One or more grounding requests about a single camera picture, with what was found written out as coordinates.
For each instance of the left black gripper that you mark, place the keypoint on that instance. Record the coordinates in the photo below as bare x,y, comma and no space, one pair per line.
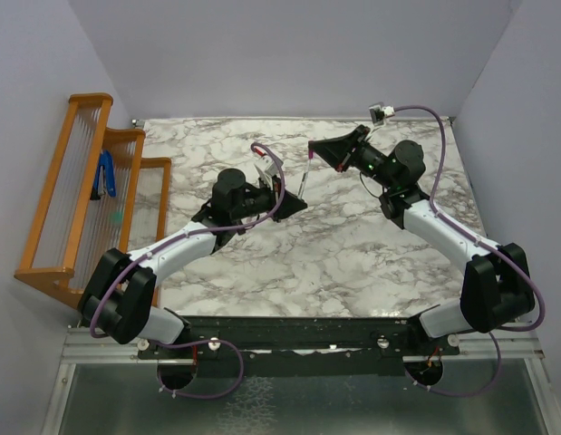
289,204

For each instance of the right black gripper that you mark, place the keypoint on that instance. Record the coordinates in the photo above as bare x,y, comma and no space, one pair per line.
337,151

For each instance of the white whiteboard marker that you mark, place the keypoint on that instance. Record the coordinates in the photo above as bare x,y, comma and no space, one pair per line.
304,179

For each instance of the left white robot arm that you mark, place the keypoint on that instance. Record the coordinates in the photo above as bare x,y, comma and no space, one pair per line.
118,299

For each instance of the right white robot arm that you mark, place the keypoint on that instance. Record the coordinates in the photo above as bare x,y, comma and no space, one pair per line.
494,289

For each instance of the small green ball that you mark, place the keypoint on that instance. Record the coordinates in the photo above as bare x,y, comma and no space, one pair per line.
116,218

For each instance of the blue stapler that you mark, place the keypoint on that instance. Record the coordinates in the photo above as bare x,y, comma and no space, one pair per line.
104,179

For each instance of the wooden tiered rack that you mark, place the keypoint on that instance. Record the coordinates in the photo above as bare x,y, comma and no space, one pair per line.
70,232

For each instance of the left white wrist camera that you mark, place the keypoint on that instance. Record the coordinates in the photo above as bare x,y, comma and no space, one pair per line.
268,173

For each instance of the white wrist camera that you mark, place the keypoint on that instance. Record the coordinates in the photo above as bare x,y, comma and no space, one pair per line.
268,173
380,113

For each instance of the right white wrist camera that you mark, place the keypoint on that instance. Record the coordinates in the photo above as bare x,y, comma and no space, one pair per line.
380,113

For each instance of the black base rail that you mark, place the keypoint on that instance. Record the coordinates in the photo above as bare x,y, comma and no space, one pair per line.
223,347

